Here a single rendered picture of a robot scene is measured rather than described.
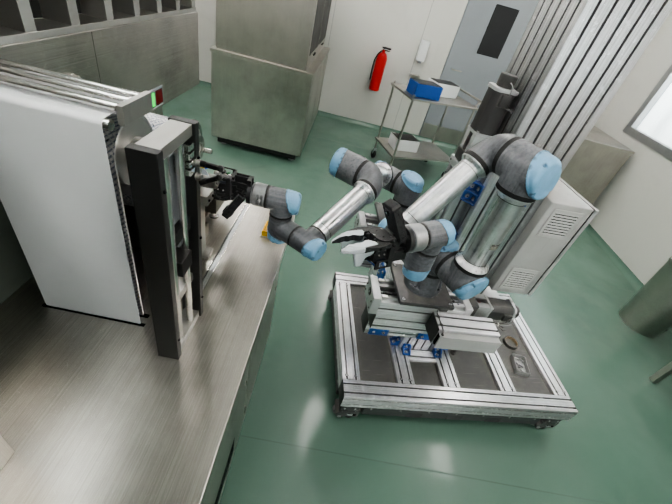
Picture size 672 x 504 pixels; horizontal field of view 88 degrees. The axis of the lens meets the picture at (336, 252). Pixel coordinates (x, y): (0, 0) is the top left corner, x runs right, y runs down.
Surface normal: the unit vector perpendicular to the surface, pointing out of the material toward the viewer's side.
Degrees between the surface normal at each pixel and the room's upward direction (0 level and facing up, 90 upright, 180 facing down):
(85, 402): 0
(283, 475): 0
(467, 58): 90
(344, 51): 90
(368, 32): 90
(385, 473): 0
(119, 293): 90
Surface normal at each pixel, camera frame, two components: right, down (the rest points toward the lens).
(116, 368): 0.22, -0.76
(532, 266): 0.05, 0.63
